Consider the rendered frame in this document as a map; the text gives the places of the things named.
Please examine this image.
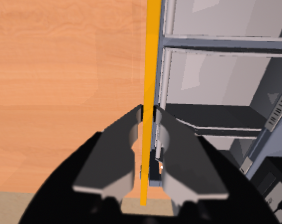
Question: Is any black storage case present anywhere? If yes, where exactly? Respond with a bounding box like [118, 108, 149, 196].
[250, 156, 282, 224]

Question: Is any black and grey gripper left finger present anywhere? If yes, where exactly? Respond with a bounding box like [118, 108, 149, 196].
[18, 104, 144, 224]

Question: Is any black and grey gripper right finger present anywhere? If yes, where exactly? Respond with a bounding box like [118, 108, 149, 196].
[153, 105, 280, 224]

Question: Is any yellow bar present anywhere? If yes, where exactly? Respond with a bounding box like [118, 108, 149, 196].
[140, 0, 161, 206]

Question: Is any grey metal rack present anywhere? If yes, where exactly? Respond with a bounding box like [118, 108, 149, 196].
[148, 0, 282, 187]

